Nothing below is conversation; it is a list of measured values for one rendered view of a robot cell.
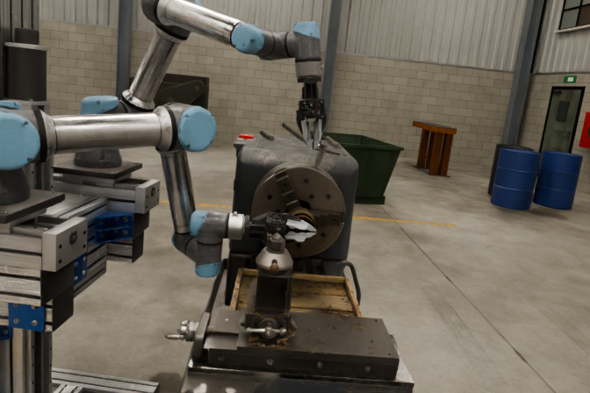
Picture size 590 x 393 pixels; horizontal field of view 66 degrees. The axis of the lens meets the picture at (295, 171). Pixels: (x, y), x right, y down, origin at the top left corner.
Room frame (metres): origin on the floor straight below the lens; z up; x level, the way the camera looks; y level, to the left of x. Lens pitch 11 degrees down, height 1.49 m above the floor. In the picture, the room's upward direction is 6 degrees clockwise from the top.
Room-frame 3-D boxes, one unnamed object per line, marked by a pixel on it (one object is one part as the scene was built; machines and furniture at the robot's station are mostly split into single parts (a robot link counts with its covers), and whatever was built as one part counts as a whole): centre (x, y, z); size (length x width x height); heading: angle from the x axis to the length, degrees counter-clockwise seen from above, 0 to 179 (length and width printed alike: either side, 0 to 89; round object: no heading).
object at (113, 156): (1.53, 0.67, 1.21); 0.15 x 0.15 x 0.10
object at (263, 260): (0.92, 0.02, 1.13); 0.08 x 0.08 x 0.03
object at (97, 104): (1.54, 0.67, 1.33); 0.13 x 0.12 x 0.14; 154
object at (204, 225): (1.27, 0.23, 1.07); 0.11 x 0.08 x 0.09; 93
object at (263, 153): (1.92, 0.02, 1.06); 0.59 x 0.48 x 0.39; 3
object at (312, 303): (1.24, -0.04, 0.89); 0.36 x 0.30 x 0.04; 93
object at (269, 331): (0.95, 0.02, 0.99); 0.20 x 0.10 x 0.05; 3
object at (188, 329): (0.91, 0.21, 0.95); 0.07 x 0.04 x 0.04; 93
